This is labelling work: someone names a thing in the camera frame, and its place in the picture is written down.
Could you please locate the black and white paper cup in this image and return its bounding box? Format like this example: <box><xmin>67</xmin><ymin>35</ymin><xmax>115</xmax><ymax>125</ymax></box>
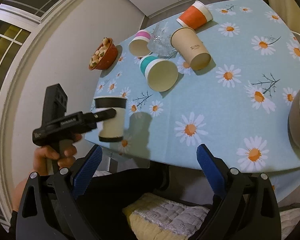
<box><xmin>94</xmin><ymin>96</ymin><xmax>127</xmax><ymax>142</ymax></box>

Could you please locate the person's left forearm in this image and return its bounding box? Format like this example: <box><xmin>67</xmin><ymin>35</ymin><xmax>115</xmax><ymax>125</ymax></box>
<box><xmin>12</xmin><ymin>178</ymin><xmax>27</xmax><ymax>212</ymax></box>

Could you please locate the teal and white paper cup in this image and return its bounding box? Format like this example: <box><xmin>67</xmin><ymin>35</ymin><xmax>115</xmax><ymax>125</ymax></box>
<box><xmin>139</xmin><ymin>55</ymin><xmax>179</xmax><ymax>92</ymax></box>

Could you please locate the pink and white paper cup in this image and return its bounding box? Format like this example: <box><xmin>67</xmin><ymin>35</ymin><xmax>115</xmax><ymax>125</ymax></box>
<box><xmin>128</xmin><ymin>30</ymin><xmax>151</xmax><ymax>57</ymax></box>

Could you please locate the brown kraft paper cup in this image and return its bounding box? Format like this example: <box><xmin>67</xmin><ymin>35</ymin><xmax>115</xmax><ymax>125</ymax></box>
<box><xmin>170</xmin><ymin>27</ymin><xmax>211</xmax><ymax>70</ymax></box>

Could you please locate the orange and white paper cup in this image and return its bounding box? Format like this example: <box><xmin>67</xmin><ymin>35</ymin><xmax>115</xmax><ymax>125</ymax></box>
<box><xmin>176</xmin><ymin>1</ymin><xmax>213</xmax><ymax>30</ymax></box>

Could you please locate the person's left hand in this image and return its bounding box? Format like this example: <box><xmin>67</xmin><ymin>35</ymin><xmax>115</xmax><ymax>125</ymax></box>
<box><xmin>29</xmin><ymin>144</ymin><xmax>77</xmax><ymax>176</ymax></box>

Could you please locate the red bowl of snacks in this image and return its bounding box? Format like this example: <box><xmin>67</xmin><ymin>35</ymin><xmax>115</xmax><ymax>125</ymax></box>
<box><xmin>89</xmin><ymin>37</ymin><xmax>118</xmax><ymax>70</ymax></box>

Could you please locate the yellow and white seat cushion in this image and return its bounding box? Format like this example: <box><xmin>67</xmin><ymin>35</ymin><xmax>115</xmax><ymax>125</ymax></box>
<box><xmin>123</xmin><ymin>193</ymin><xmax>210</xmax><ymax>239</ymax></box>

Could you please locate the clear glass tumbler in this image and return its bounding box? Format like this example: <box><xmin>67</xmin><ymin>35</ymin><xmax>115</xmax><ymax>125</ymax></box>
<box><xmin>147</xmin><ymin>21</ymin><xmax>177</xmax><ymax>58</ymax></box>

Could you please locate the light blue daisy tablecloth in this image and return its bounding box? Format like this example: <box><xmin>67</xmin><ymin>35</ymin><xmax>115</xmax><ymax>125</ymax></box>
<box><xmin>95</xmin><ymin>0</ymin><xmax>300</xmax><ymax>200</ymax></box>

